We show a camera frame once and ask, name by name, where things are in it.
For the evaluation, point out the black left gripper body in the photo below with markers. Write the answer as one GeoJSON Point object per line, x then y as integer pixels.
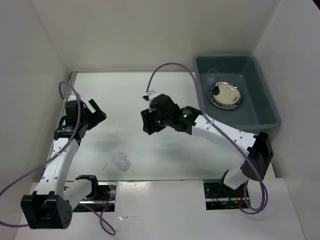
{"type": "Point", "coordinates": [90, 119]}

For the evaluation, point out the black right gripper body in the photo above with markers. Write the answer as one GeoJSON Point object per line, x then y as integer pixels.
{"type": "Point", "coordinates": [151, 115]}

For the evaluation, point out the clear plastic cup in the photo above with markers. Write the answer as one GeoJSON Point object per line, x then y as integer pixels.
{"type": "Point", "coordinates": [121, 162]}
{"type": "Point", "coordinates": [211, 76]}

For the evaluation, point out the beige dish with dark spot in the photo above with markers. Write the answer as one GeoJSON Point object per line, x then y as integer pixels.
{"type": "Point", "coordinates": [226, 94]}

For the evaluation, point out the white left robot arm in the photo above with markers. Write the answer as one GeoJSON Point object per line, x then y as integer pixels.
{"type": "Point", "coordinates": [51, 204]}

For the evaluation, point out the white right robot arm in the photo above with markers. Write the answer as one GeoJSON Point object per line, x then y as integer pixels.
{"type": "Point", "coordinates": [255, 149]}

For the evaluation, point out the clear plastic cup in bin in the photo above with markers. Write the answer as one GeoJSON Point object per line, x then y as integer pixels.
{"type": "Point", "coordinates": [211, 76]}

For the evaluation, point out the grey plastic bin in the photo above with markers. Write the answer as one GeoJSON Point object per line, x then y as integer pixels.
{"type": "Point", "coordinates": [257, 111]}

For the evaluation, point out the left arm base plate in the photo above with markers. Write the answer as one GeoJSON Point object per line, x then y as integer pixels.
{"type": "Point", "coordinates": [106, 196]}

